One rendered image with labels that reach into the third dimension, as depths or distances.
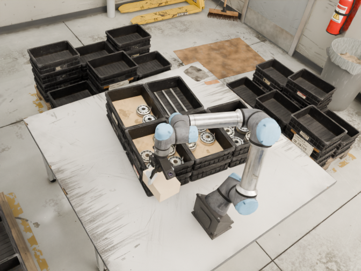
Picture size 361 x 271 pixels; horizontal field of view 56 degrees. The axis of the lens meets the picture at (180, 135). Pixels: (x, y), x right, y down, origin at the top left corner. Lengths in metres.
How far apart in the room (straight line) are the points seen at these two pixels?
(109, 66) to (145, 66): 0.41
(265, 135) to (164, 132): 0.47
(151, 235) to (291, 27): 3.75
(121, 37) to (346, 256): 3.00
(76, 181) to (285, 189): 1.36
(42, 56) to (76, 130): 1.31
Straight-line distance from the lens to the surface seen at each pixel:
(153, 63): 3.74
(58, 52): 3.70
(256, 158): 1.71
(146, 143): 2.26
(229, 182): 1.93
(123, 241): 2.01
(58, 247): 2.83
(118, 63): 3.53
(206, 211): 1.96
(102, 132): 2.51
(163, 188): 1.69
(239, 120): 1.72
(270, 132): 1.63
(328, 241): 3.22
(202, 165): 2.17
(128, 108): 2.49
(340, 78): 4.14
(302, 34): 5.02
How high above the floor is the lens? 2.50
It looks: 46 degrees down
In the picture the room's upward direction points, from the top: 9 degrees clockwise
